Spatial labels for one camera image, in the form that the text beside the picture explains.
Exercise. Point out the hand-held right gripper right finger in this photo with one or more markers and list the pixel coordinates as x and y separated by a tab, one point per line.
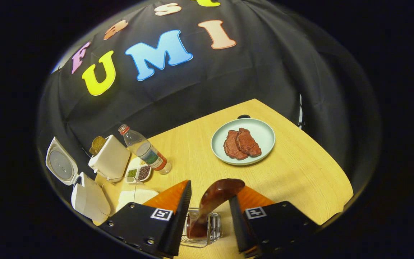
237	230

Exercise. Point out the pale green plate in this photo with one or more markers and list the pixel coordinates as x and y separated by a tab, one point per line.
261	135

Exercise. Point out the clear box of rice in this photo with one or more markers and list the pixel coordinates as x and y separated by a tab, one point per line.
131	196

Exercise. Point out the white toaster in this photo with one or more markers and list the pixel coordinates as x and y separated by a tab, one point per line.
111	160

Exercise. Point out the small black object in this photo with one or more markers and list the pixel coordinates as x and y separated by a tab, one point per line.
243	117

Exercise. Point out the white divided seasoning dish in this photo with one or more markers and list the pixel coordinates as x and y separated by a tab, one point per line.
143	172

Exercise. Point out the brown wooden spoon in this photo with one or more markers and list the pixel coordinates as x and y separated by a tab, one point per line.
214	196

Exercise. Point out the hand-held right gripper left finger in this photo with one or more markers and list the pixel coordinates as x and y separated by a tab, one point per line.
180	223

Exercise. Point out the brown bread slice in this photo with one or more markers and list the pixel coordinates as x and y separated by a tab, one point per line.
97	144

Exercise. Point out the white rice cooker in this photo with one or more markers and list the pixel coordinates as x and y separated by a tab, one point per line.
88	198

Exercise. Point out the brown steak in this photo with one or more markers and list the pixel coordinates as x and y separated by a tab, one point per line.
249	144
230	147

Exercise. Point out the clear plastic bottle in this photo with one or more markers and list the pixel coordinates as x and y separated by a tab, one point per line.
144	149

